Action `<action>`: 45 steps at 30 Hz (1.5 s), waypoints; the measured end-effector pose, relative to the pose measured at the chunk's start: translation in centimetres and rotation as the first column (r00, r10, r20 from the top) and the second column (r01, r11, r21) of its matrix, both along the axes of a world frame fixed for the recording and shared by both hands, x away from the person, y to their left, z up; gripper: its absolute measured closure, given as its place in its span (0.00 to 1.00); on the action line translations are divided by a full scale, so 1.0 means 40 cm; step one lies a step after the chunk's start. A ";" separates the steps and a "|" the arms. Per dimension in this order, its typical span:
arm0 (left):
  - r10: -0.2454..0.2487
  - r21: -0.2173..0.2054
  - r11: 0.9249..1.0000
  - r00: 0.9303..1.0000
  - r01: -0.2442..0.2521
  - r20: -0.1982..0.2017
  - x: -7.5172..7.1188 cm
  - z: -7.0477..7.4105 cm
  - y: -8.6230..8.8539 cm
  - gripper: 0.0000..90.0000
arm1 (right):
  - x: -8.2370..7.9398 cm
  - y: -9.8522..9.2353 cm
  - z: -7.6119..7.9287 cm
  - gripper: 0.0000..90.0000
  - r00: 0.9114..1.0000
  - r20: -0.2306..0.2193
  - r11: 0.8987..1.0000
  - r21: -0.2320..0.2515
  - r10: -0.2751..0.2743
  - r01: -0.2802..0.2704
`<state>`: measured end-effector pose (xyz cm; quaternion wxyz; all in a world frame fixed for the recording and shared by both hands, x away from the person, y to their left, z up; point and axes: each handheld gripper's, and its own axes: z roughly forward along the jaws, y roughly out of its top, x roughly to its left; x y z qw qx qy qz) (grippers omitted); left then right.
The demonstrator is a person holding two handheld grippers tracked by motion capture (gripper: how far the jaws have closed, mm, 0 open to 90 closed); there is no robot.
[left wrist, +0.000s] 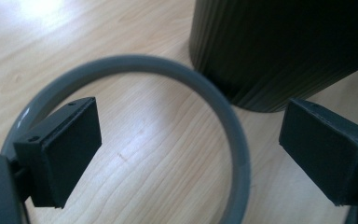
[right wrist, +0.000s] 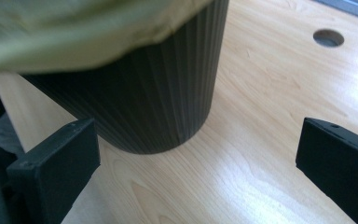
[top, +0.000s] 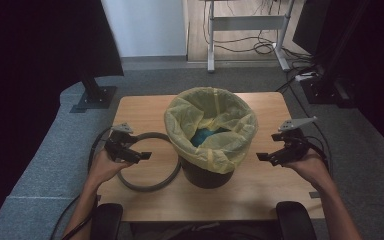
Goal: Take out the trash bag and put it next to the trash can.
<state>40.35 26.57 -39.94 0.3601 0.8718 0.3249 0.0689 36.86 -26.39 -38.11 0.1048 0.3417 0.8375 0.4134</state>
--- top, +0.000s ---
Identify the black chair armrest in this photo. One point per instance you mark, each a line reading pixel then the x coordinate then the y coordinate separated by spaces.
pixel 108 221
pixel 295 220

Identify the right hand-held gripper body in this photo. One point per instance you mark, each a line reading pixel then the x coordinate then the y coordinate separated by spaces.
pixel 295 146

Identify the person's right hand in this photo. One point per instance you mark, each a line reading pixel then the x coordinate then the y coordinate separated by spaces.
pixel 313 166

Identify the yellow plastic trash bag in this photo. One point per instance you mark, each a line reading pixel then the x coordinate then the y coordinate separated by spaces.
pixel 186 120

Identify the white partition panel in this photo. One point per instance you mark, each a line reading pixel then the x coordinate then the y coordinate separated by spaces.
pixel 146 26

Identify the person's left hand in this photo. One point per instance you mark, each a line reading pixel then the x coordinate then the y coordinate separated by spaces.
pixel 101 166

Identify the black trash bin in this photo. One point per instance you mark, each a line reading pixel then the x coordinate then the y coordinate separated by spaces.
pixel 206 176

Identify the blue crumpled thing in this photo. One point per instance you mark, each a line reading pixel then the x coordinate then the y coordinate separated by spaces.
pixel 203 136

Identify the black monitor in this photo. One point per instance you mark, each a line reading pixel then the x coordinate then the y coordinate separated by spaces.
pixel 310 26

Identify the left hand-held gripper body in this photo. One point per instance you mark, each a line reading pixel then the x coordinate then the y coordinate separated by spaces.
pixel 120 148

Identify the grey table bracket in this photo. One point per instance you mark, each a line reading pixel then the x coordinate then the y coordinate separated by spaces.
pixel 314 194

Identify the black metal stand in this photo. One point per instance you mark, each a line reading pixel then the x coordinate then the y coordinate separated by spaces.
pixel 95 96
pixel 328 90

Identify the person's lap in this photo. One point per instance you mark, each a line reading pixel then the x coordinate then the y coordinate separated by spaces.
pixel 196 233

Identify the white desk frame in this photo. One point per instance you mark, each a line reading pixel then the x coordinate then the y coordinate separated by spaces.
pixel 246 22

